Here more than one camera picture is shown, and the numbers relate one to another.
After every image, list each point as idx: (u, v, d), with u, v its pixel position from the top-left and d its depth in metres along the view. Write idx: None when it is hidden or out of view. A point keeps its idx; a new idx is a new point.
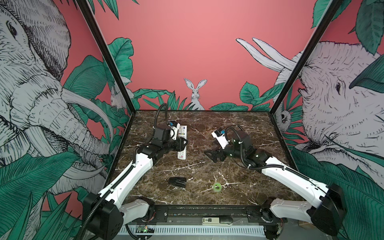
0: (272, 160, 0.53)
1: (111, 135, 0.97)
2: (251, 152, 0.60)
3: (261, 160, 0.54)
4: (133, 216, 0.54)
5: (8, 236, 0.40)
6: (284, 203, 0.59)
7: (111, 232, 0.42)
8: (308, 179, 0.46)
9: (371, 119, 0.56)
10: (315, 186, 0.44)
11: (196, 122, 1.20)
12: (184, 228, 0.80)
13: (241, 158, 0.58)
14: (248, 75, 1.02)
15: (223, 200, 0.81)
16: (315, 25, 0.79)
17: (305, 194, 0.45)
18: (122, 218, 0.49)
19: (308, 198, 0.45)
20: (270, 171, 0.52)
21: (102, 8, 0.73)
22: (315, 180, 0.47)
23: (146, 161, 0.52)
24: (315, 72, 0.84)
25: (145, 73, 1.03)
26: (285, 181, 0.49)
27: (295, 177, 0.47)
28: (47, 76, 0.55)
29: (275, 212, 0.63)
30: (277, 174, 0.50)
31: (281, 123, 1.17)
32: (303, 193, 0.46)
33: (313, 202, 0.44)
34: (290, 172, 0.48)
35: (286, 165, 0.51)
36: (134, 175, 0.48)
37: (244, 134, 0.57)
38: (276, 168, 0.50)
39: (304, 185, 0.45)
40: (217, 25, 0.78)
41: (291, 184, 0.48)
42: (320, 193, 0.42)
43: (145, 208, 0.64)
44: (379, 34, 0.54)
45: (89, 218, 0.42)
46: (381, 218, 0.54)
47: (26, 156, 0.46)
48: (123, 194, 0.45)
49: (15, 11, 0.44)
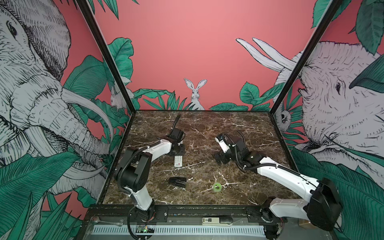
0: (266, 159, 0.56)
1: (111, 135, 0.97)
2: (247, 153, 0.63)
3: (255, 160, 0.57)
4: (142, 201, 0.61)
5: (8, 236, 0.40)
6: (283, 201, 0.60)
7: (139, 185, 0.49)
8: (300, 175, 0.48)
9: (371, 119, 0.56)
10: (306, 181, 0.45)
11: (196, 122, 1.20)
12: (184, 228, 0.80)
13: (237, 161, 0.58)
14: (249, 75, 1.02)
15: (223, 200, 0.81)
16: (315, 25, 0.79)
17: (298, 189, 0.46)
18: (148, 174, 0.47)
19: (301, 193, 0.46)
20: (264, 170, 0.54)
21: (102, 8, 0.73)
22: (306, 175, 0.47)
23: (166, 143, 0.65)
24: (315, 72, 0.84)
25: (145, 74, 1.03)
26: (278, 178, 0.51)
27: (287, 174, 0.49)
28: (47, 76, 0.55)
29: (275, 212, 0.63)
30: (270, 173, 0.53)
31: (281, 123, 1.17)
32: (296, 189, 0.47)
33: (305, 197, 0.45)
34: (282, 169, 0.51)
35: (279, 163, 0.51)
36: (161, 148, 0.62)
37: (236, 137, 0.62)
38: (269, 167, 0.53)
39: (295, 181, 0.47)
40: (217, 25, 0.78)
41: (284, 181, 0.50)
42: (310, 187, 0.44)
43: (147, 202, 0.65)
44: (379, 34, 0.54)
45: (124, 169, 0.49)
46: (381, 218, 0.54)
47: (26, 156, 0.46)
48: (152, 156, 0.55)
49: (15, 11, 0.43)
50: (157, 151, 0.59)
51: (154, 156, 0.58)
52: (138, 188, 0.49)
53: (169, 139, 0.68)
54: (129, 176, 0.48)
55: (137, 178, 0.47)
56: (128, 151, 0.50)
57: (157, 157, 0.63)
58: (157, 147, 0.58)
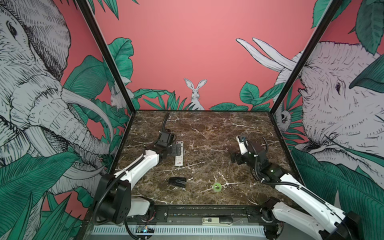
0: (288, 177, 0.53)
1: (111, 135, 0.97)
2: (266, 166, 0.60)
3: (276, 176, 0.54)
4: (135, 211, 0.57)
5: (8, 236, 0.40)
6: (291, 211, 0.58)
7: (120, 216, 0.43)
8: (324, 203, 0.45)
9: (371, 119, 0.56)
10: (331, 211, 0.43)
11: (196, 122, 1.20)
12: (184, 228, 0.80)
13: (255, 172, 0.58)
14: (249, 75, 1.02)
15: (223, 200, 0.81)
16: (315, 25, 0.79)
17: (319, 217, 0.44)
18: (129, 202, 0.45)
19: (322, 222, 0.44)
20: (284, 188, 0.52)
21: (102, 8, 0.74)
22: (331, 205, 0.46)
23: (153, 155, 0.58)
24: (315, 72, 0.84)
25: (145, 74, 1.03)
26: (298, 200, 0.49)
27: (309, 198, 0.47)
28: (47, 76, 0.55)
29: (276, 214, 0.63)
30: (291, 192, 0.51)
31: (281, 123, 1.17)
32: (317, 216, 0.45)
33: (327, 226, 0.43)
34: (305, 192, 0.48)
35: (301, 184, 0.50)
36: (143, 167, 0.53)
37: (260, 147, 0.58)
38: (291, 186, 0.50)
39: (319, 208, 0.44)
40: (217, 25, 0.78)
41: (305, 204, 0.47)
42: (335, 219, 0.41)
43: (146, 205, 0.64)
44: (379, 34, 0.54)
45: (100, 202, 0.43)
46: (381, 218, 0.54)
47: (26, 156, 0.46)
48: (134, 179, 0.49)
49: (15, 11, 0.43)
50: (139, 171, 0.51)
51: (136, 178, 0.50)
52: (118, 220, 0.43)
53: (158, 148, 0.61)
54: (110, 208, 0.41)
55: (117, 209, 0.41)
56: (103, 181, 0.43)
57: (143, 173, 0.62)
58: (141, 165, 0.52)
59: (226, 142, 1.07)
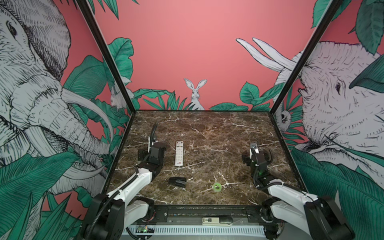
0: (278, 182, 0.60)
1: (111, 135, 0.97)
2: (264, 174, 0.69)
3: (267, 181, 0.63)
4: (133, 219, 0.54)
5: (8, 236, 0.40)
6: (288, 206, 0.59)
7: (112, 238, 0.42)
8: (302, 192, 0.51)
9: (371, 119, 0.56)
10: (306, 196, 0.48)
11: (196, 122, 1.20)
12: (185, 228, 0.80)
13: (253, 177, 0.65)
14: (249, 75, 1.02)
15: (223, 200, 0.81)
16: (315, 25, 0.79)
17: (298, 203, 0.50)
18: (122, 224, 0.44)
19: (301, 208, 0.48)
20: (273, 188, 0.60)
21: (102, 8, 0.74)
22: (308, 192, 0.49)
23: (147, 172, 0.58)
24: (315, 72, 0.84)
25: (145, 74, 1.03)
26: (284, 195, 0.56)
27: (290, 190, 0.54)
28: (47, 76, 0.55)
29: (275, 211, 0.63)
30: (277, 190, 0.58)
31: (281, 123, 1.17)
32: (298, 205, 0.50)
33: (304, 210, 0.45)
34: (287, 187, 0.55)
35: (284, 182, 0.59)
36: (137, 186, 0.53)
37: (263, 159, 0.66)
38: (277, 185, 0.59)
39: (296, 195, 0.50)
40: (217, 25, 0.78)
41: (288, 198, 0.54)
42: (307, 199, 0.47)
43: (145, 208, 0.64)
44: (379, 34, 0.54)
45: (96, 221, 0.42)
46: (381, 218, 0.54)
47: (26, 156, 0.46)
48: (128, 197, 0.48)
49: (15, 11, 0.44)
50: (133, 190, 0.51)
51: (130, 197, 0.50)
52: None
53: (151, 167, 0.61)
54: (102, 230, 0.40)
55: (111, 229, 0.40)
56: (96, 202, 0.42)
57: (137, 192, 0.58)
58: (135, 182, 0.52)
59: (226, 142, 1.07)
